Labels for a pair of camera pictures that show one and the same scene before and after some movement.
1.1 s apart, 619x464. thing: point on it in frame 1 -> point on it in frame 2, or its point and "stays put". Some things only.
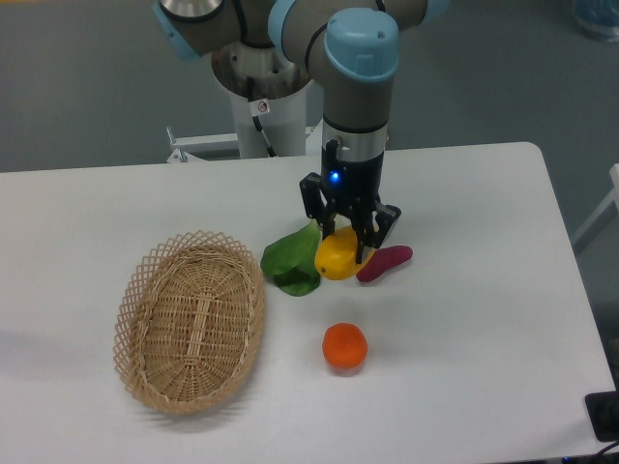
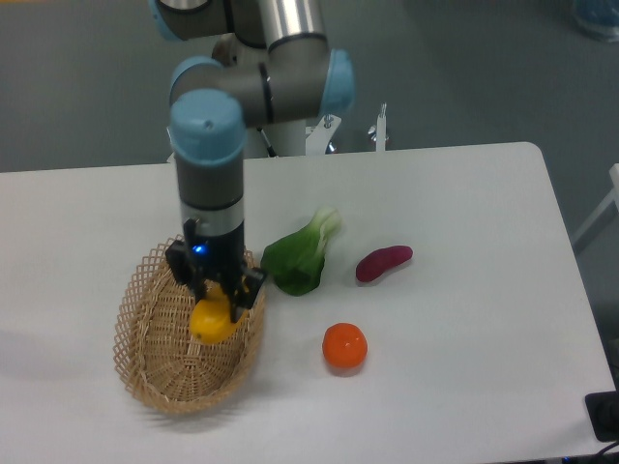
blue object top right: x=601 y=16 stays put
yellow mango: x=336 y=256 -> x=211 y=320
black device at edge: x=603 y=408 stays put
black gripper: x=353 y=188 -> x=221 y=258
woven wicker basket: x=191 y=324 stays put
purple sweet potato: x=384 y=259 stays put
